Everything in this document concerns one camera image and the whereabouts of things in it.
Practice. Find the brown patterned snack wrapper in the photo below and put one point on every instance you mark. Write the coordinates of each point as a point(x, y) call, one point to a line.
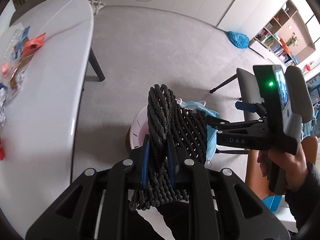
point(17, 70)

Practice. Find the person's right hand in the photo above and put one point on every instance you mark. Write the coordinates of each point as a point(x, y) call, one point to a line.
point(295, 166)

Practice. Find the light blue face mask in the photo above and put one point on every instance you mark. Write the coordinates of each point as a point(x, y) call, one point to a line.
point(211, 132)

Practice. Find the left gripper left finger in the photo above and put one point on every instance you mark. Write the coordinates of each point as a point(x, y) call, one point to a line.
point(145, 157)

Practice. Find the grey chair near bin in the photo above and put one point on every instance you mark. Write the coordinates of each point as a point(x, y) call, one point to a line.
point(250, 134)

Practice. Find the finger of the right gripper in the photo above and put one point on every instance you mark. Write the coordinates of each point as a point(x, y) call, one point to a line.
point(250, 107)

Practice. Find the white oval table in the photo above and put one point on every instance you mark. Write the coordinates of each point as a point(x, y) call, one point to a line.
point(38, 134)

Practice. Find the red snack wrapper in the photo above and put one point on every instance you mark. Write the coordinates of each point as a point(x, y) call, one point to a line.
point(33, 45)

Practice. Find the wall shelf with items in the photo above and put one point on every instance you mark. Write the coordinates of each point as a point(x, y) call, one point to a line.
point(286, 36)

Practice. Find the blue white milk carton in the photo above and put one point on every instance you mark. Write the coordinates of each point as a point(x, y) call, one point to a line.
point(20, 39)

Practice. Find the pink crumpled paper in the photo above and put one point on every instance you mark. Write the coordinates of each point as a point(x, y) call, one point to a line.
point(5, 69)

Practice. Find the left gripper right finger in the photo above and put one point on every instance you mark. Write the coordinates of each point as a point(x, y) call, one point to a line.
point(173, 164)

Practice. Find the black mesh net bag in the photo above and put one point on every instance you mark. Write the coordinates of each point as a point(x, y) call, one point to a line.
point(187, 129)

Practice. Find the white slotted trash bin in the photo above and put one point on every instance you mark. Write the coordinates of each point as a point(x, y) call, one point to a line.
point(139, 129)

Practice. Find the clear plastic bottle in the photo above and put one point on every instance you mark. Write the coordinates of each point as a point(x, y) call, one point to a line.
point(10, 47)

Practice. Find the blue plastic bag on floor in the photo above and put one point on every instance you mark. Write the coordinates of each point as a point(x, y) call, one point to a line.
point(238, 39)

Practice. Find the white tote bag on floor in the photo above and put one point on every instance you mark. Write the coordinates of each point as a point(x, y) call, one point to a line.
point(96, 6)

